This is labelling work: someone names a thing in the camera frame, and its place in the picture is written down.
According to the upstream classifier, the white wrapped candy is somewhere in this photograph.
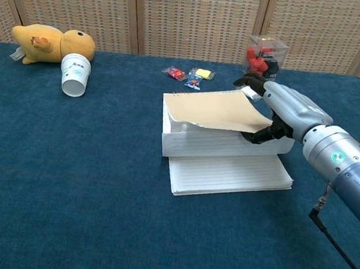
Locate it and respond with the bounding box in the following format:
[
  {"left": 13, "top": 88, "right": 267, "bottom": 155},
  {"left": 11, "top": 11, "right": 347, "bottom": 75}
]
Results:
[{"left": 239, "top": 84, "right": 263, "bottom": 102}]

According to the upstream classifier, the yellow wrapped candy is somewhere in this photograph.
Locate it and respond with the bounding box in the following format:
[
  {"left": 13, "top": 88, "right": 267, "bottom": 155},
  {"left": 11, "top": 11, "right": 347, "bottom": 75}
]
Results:
[{"left": 190, "top": 66, "right": 217, "bottom": 81}]

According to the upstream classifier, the clear box with red toys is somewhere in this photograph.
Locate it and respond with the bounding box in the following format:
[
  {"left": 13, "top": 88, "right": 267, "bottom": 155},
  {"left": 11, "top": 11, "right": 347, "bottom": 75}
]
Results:
[{"left": 241, "top": 33, "right": 291, "bottom": 84}]

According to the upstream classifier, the blue felt table mat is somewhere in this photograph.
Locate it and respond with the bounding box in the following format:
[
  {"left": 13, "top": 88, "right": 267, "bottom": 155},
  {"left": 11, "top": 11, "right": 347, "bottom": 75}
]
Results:
[{"left": 0, "top": 32, "right": 360, "bottom": 269}]

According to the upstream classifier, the cream paper notepad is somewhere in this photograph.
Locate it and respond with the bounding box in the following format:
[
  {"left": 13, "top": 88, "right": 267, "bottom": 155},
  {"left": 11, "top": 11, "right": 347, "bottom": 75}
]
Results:
[{"left": 151, "top": 81, "right": 305, "bottom": 210}]

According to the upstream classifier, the red wrapped candy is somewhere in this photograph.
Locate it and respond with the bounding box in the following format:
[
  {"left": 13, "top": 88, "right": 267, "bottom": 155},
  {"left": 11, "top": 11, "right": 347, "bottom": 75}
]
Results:
[{"left": 160, "top": 65, "right": 188, "bottom": 82}]

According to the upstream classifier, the blue wrapped candy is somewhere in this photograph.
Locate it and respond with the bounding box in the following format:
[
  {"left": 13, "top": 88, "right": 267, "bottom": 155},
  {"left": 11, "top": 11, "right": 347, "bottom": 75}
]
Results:
[{"left": 184, "top": 70, "right": 205, "bottom": 91}]

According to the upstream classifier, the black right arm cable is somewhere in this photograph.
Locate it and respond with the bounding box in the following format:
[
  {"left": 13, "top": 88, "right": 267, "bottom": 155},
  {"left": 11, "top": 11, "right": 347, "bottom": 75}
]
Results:
[{"left": 301, "top": 190, "right": 360, "bottom": 269}]

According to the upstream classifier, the white printed paper cup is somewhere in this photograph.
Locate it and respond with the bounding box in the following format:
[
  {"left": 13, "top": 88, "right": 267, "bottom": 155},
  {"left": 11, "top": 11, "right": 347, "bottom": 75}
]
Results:
[{"left": 56, "top": 51, "right": 94, "bottom": 100}]

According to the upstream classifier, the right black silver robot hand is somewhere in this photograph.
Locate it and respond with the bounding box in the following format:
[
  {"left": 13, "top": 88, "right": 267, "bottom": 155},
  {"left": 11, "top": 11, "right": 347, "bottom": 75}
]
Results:
[{"left": 226, "top": 70, "right": 338, "bottom": 153}]

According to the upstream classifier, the yellow plush animal toy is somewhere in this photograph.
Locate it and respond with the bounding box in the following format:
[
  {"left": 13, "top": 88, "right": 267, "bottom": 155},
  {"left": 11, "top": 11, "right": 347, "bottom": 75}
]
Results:
[{"left": 8, "top": 20, "right": 98, "bottom": 73}]

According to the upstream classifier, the woven bamboo folding screen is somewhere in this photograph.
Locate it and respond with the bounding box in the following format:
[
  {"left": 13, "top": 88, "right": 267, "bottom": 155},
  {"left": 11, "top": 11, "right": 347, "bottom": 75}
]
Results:
[{"left": 0, "top": 0, "right": 360, "bottom": 88}]

